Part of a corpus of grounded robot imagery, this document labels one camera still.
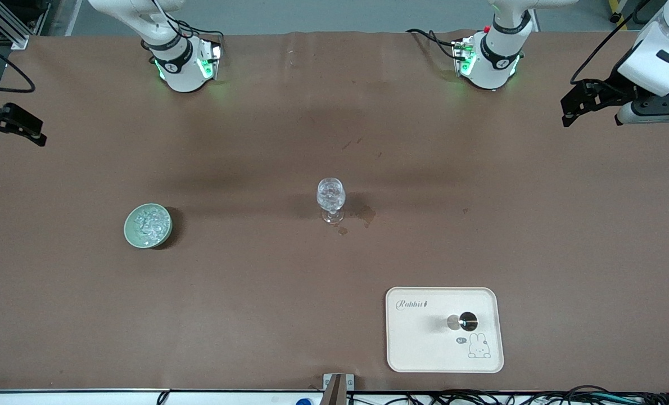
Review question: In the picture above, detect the black left base cable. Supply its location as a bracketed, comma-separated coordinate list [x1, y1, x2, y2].
[406, 28, 460, 60]

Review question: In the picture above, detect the small shiny steel cup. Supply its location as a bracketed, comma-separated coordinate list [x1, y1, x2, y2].
[446, 310, 480, 334]

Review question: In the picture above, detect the clear stemmed wine glass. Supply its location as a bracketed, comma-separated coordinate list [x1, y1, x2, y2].
[317, 178, 347, 224]

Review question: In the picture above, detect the green lit left base bracket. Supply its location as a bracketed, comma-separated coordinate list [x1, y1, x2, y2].
[452, 37, 477, 77]

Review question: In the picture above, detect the brown table cover sheet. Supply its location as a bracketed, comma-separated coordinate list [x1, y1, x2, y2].
[0, 31, 669, 393]

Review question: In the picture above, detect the green lit base bracket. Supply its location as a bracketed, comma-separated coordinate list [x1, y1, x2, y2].
[452, 37, 477, 77]
[197, 42, 223, 80]

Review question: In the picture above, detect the aluminium frame with black gear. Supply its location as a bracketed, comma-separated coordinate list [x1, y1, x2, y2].
[0, 0, 52, 50]

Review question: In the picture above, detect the grey metal edge clamp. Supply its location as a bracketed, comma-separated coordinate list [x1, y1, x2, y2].
[323, 373, 355, 405]

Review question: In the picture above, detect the beige rabbit print tray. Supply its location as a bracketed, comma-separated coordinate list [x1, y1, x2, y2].
[385, 287, 505, 374]

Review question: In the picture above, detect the black right base cable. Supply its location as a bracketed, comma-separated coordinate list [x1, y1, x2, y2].
[150, 0, 223, 57]

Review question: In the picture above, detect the pale green round bowl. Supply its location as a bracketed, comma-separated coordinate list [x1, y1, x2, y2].
[123, 203, 173, 249]

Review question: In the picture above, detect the green lit right base bracket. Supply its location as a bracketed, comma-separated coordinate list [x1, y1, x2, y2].
[197, 42, 223, 80]

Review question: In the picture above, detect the black base cable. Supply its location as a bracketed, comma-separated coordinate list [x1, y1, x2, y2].
[150, 0, 223, 57]
[406, 28, 460, 60]

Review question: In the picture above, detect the bundle of black floor cables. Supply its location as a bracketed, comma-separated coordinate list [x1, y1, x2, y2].
[349, 385, 669, 405]

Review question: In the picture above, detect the pile of clear ice cubes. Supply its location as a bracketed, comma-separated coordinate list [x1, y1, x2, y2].
[132, 207, 168, 244]

